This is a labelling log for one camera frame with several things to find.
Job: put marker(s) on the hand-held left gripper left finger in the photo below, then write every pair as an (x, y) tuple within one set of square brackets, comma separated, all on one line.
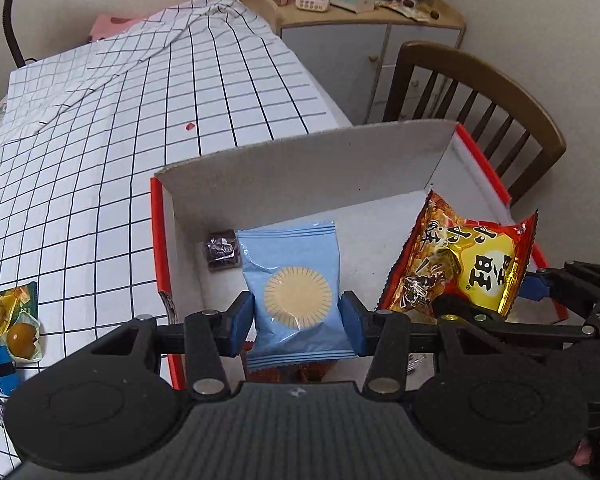
[(240, 322)]

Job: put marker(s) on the brown wooden chair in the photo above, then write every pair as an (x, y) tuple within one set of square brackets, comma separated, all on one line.
[(480, 67)]

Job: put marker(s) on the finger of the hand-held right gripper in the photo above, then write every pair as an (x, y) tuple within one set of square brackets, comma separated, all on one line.
[(540, 334), (535, 285)]

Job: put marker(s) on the red yellow snack packet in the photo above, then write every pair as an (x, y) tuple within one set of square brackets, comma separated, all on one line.
[(480, 265)]

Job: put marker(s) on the yellow egg snack packet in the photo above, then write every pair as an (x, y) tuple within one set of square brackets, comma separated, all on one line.
[(10, 320)]

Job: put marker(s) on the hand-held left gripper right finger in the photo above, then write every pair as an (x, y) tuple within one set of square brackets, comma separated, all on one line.
[(352, 327)]

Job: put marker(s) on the dark plum snack packet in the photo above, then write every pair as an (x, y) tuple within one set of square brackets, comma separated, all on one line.
[(222, 250)]

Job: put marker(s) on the white checked tablecloth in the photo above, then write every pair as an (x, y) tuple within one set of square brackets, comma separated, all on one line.
[(130, 135)]

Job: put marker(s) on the light blue cookie packet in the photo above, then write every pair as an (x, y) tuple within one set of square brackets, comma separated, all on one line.
[(292, 280)]

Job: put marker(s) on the wooden storage cabinet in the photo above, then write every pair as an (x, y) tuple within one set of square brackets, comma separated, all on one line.
[(330, 50)]

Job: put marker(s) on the dark red snack packet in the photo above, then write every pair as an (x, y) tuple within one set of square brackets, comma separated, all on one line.
[(290, 372)]

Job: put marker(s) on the pink cloth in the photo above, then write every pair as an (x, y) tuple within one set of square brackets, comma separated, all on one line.
[(112, 27)]

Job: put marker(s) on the red cardboard box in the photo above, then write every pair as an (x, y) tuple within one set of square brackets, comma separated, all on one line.
[(305, 170)]

